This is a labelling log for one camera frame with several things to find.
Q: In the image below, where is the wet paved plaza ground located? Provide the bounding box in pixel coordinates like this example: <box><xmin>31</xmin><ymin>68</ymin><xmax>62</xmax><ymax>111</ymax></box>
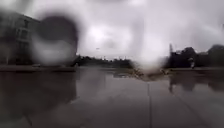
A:
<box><xmin>0</xmin><ymin>67</ymin><xmax>224</xmax><ymax>128</ymax></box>

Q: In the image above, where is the dark clump of trees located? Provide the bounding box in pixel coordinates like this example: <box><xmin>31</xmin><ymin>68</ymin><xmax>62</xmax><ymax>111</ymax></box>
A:
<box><xmin>165</xmin><ymin>43</ymin><xmax>224</xmax><ymax>70</ymax></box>

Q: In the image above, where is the large grey building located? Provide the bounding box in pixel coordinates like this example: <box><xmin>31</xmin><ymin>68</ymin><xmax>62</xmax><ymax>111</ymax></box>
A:
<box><xmin>0</xmin><ymin>11</ymin><xmax>79</xmax><ymax>67</ymax></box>

